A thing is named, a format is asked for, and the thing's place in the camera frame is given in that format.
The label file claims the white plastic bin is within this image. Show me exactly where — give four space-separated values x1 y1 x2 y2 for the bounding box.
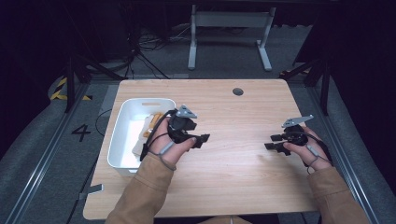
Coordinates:
106 97 177 177

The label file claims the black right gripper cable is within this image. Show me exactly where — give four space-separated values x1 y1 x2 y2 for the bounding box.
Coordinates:
292 130 334 166

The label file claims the bundle of floor cables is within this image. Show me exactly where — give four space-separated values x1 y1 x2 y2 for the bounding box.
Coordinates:
123 22 194 79

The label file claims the black floor cable loop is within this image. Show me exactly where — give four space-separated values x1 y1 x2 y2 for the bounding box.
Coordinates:
94 108 113 137

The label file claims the grey floor rail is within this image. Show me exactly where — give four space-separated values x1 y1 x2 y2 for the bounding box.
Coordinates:
3 83 92 224
305 86 380 224

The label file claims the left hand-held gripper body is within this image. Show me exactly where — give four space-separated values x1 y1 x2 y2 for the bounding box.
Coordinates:
167 105 199 144

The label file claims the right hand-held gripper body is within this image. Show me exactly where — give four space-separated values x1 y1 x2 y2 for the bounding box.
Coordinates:
281 114 315 147

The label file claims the grey left wrist lanyard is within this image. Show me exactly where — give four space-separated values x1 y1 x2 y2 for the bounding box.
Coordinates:
148 140 177 172

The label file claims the grey wrist lanyard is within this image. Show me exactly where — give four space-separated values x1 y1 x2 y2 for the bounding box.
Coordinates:
148 140 177 172
303 143 332 175

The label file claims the grey right wrist lanyard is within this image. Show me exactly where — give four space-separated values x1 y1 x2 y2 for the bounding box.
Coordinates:
303 143 332 175

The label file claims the yellow black hazard tape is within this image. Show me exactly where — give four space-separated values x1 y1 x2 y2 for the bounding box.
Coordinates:
49 77 93 102

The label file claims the black metal stand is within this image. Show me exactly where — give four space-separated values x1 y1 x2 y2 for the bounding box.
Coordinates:
64 53 125 114
279 57 332 117

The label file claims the person's right hand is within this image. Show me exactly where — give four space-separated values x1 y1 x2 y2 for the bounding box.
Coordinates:
283 125 333 172

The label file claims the person's left hand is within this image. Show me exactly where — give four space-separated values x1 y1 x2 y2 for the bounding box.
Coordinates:
148 124 198 166

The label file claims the grey metal table bracket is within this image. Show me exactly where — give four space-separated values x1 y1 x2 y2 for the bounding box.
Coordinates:
78 183 105 201

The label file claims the white metal table frame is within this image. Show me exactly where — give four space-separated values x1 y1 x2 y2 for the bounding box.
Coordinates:
187 4 277 72

